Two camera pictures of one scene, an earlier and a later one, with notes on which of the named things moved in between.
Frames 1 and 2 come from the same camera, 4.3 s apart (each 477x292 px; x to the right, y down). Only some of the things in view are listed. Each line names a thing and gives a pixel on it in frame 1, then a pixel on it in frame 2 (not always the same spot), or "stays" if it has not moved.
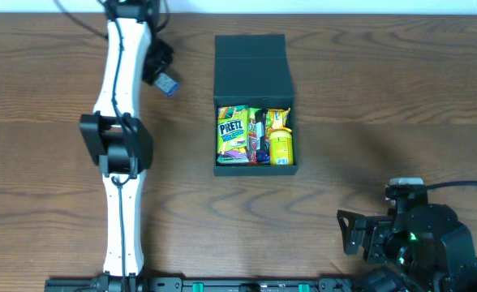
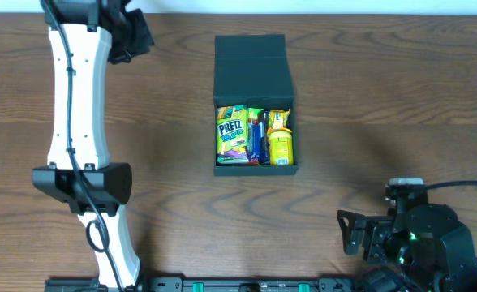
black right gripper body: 363,236 stays
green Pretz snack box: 232,125 stays
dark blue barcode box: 166,84 to 255,132
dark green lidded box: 253,70 stays
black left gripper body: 156,62 to 131,37
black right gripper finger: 353,229 stays
